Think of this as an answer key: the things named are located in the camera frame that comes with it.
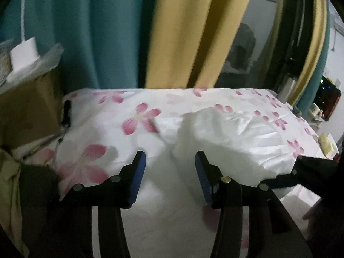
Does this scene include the brown cardboard box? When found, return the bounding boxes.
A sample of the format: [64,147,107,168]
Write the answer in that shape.
[0,67,65,151]

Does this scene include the white mug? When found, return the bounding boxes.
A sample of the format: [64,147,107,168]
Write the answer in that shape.
[309,103,323,119]

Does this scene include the steel thermos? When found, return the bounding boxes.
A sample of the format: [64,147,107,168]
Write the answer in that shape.
[276,75,298,104]

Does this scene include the yellow curtain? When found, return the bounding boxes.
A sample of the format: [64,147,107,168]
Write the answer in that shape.
[145,0,257,89]
[293,0,327,105]

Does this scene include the yellow tissue pack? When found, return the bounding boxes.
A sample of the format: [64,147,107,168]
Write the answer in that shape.
[318,133,339,159]

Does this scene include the white satin garment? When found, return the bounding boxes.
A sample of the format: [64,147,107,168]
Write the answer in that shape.
[158,107,304,194]

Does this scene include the yellow-green cloth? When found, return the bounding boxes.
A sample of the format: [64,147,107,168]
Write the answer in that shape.
[0,147,31,256]

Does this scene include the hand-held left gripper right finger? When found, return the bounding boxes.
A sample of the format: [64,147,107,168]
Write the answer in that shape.
[195,151,313,258]

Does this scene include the glass sliding door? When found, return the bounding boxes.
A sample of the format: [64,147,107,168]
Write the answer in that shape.
[215,0,285,90]

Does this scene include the teal curtain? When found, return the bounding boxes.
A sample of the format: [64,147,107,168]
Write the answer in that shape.
[296,5,332,119]
[0,0,151,90]

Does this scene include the person's right hand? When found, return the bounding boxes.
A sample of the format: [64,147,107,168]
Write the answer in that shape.
[302,204,322,221]

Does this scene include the pink floral bed sheet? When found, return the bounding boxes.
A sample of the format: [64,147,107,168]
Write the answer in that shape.
[54,87,336,258]

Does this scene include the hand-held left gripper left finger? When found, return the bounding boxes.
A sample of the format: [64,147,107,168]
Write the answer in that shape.
[48,150,147,258]

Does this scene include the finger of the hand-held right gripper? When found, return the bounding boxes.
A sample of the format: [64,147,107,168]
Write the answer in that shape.
[262,170,301,189]

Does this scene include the white cable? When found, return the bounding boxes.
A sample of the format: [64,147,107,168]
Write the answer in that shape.
[20,0,28,42]

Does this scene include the dark computer case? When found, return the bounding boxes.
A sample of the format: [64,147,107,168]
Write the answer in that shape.
[312,76,342,122]

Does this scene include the white power adapter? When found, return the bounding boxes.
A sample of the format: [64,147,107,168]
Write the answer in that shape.
[10,37,40,70]

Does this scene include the black door frame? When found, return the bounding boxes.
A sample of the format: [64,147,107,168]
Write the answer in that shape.
[274,0,315,92]

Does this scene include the dark cloth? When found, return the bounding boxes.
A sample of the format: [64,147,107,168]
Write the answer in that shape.
[19,163,63,258]

